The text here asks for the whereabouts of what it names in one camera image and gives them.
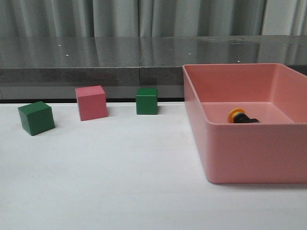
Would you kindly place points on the yellow push button switch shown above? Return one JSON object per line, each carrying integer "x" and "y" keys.
{"x": 238, "y": 116}

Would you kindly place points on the green cube right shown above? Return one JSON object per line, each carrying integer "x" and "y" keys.
{"x": 146, "y": 101}

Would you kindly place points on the green cube left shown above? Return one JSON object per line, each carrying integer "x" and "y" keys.
{"x": 36, "y": 118}

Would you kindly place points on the pink plastic bin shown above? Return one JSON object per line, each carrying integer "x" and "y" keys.
{"x": 271, "y": 151}

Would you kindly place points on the grey stone ledge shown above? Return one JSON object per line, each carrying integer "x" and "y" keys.
{"x": 51, "y": 68}

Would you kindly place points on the green cube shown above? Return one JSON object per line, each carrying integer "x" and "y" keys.
{"x": 146, "y": 101}
{"x": 36, "y": 118}

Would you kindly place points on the pink cube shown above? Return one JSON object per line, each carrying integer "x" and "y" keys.
{"x": 91, "y": 102}

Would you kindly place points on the grey curtain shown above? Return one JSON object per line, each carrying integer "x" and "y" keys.
{"x": 151, "y": 18}

